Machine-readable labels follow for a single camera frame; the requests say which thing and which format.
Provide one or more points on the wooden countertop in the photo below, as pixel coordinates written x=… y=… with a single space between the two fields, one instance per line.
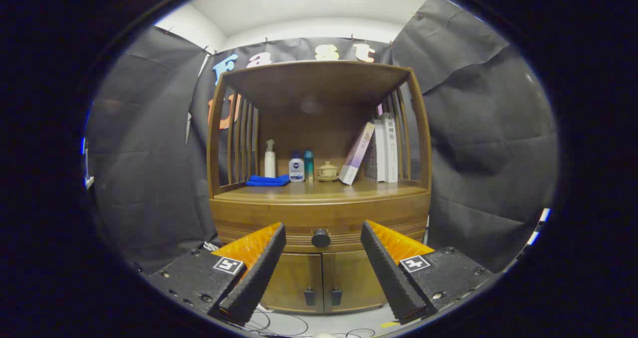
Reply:
x=319 y=191

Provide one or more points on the black drawer knob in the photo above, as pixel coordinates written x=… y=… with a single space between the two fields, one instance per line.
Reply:
x=321 y=238

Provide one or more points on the black backdrop cloth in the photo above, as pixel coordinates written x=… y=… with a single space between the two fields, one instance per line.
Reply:
x=488 y=153

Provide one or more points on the white bottle with blue cap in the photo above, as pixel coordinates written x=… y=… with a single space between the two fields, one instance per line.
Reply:
x=296 y=171

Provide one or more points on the dark patterned book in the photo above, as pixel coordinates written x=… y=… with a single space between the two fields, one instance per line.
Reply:
x=371 y=163

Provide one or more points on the wooden cabinet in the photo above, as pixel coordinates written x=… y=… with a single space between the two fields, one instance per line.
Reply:
x=319 y=128

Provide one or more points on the beige lidded teacup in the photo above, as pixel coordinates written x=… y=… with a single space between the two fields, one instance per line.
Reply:
x=327 y=171

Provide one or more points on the wooden drawer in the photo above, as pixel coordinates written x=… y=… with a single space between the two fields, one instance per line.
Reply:
x=259 y=218

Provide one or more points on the white pump bottle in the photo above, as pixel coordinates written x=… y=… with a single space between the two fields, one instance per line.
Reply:
x=269 y=166

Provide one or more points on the blue folded cloth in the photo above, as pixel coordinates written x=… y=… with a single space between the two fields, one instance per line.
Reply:
x=266 y=180

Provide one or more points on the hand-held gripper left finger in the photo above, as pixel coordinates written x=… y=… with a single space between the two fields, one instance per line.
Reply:
x=259 y=278

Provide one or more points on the plain white book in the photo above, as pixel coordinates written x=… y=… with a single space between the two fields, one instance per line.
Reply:
x=380 y=153

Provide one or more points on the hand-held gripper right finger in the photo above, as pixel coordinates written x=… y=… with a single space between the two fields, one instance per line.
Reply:
x=391 y=278

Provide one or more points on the purple and white book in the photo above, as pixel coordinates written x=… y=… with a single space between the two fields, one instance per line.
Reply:
x=356 y=156

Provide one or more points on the teal bottle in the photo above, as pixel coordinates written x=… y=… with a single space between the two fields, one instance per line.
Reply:
x=309 y=167

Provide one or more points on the wooden cabinet door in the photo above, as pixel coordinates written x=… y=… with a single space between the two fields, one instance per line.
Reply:
x=294 y=278
x=354 y=278

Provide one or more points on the white book with black lettering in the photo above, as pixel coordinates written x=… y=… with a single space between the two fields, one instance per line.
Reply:
x=392 y=153

